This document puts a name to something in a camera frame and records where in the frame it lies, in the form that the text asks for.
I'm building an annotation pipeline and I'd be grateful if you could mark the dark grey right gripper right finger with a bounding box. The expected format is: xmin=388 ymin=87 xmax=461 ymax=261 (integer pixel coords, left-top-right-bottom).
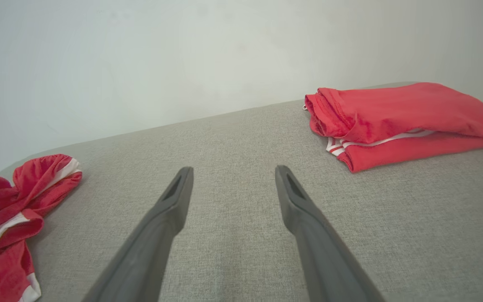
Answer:
xmin=275 ymin=165 xmax=387 ymax=302

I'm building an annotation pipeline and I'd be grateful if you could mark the red Bulls shorts white stripe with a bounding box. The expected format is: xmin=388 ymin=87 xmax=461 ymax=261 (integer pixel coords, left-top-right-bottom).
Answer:
xmin=0 ymin=154 xmax=83 ymax=302

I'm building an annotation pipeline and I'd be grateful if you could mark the red Bulls 23 jersey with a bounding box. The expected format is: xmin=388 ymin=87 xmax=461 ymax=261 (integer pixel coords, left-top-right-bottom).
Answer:
xmin=303 ymin=82 xmax=483 ymax=174

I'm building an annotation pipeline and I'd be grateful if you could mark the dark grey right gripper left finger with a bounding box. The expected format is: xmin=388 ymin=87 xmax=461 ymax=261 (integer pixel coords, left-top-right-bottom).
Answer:
xmin=82 ymin=167 xmax=195 ymax=302

